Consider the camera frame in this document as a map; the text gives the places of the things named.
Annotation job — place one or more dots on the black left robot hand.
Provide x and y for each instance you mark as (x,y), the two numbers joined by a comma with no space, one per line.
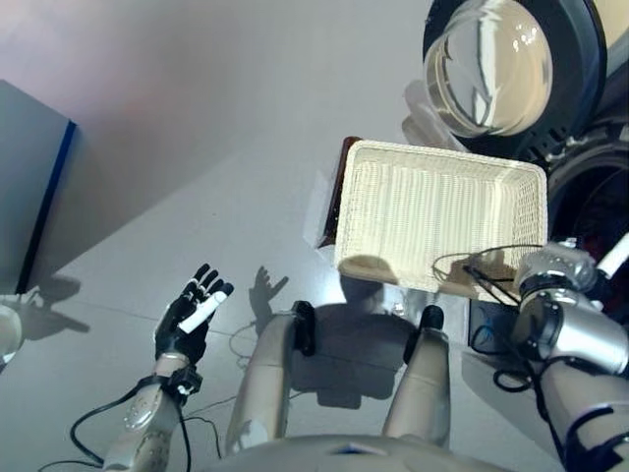
(182,329)

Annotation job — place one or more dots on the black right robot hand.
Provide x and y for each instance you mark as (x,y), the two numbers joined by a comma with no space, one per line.
(614,265)

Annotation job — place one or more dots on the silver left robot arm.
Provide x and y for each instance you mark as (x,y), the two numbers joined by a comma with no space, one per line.
(142,413)

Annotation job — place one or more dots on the grey front-load washing machine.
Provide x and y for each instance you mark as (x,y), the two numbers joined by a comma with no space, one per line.
(589,196)

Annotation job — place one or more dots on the silver left robot leg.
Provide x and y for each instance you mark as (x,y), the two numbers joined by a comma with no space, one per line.
(263,369)

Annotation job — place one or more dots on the silver robot leg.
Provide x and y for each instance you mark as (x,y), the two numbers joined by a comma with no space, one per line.
(263,369)
(425,378)

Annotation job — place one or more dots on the white round object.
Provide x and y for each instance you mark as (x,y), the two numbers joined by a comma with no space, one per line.
(10,329)

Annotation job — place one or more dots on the white washer plinth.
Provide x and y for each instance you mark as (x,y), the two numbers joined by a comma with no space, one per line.
(496,393)

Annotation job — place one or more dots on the white wicker laundry basket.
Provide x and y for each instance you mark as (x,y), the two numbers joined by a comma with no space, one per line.
(432,211)

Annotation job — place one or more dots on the dark brown stool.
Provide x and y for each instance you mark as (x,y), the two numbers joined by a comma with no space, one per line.
(339,196)

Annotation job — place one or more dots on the grey panel with blue edge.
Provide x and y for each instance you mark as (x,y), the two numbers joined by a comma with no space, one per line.
(29,187)

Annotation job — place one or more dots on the silver right robot leg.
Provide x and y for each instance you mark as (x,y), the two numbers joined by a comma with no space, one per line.
(425,378)

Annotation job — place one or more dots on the round glass washer door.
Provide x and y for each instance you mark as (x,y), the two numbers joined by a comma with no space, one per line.
(491,74)

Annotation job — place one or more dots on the silver robot torso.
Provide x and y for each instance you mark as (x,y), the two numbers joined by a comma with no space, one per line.
(373,454)

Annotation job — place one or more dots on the white counter cabinet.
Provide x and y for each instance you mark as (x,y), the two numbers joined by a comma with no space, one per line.
(614,24)

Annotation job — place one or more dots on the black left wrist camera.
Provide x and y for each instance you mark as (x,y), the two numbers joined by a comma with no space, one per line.
(187,382)

